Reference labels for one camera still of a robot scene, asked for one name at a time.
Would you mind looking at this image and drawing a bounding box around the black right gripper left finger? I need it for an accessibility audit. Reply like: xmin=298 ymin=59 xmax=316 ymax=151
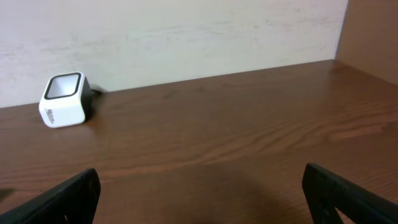
xmin=1 ymin=169 xmax=101 ymax=224

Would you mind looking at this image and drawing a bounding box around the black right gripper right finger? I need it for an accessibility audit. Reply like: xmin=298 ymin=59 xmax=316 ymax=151
xmin=302 ymin=163 xmax=397 ymax=224

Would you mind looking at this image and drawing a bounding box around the white barcode scanner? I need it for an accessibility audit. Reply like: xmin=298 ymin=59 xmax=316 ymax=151
xmin=39 ymin=72 xmax=93 ymax=128

